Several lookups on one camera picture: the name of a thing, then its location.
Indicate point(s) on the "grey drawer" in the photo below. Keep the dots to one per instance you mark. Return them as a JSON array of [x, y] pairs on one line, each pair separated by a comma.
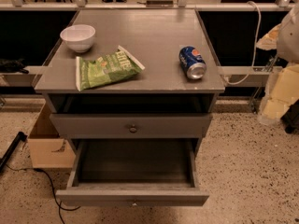
[[138, 172], [129, 126]]

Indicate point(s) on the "green chip bag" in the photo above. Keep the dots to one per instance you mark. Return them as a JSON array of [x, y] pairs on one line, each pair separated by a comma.
[[108, 69]]

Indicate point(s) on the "grey top drawer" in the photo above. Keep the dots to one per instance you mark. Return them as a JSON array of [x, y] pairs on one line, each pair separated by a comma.
[[129, 126]]

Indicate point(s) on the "cardboard box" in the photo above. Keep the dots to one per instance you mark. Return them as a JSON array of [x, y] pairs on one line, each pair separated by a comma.
[[47, 148]]

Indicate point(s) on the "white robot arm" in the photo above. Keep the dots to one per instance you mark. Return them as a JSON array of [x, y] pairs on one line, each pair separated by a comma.
[[284, 38]]

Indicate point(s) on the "black object on rail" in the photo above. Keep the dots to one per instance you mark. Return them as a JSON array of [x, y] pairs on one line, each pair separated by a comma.
[[12, 66]]

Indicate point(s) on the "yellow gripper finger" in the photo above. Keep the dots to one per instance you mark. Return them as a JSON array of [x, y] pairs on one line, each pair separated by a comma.
[[281, 92]]

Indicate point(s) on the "white ceramic bowl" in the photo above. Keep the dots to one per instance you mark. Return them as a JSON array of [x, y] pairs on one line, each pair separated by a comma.
[[78, 38]]

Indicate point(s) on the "black bar on floor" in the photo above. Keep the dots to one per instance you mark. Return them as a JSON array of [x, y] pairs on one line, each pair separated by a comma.
[[19, 137]]

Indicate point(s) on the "blue soda can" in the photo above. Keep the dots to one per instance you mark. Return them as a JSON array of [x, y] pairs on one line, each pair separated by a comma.
[[192, 63]]

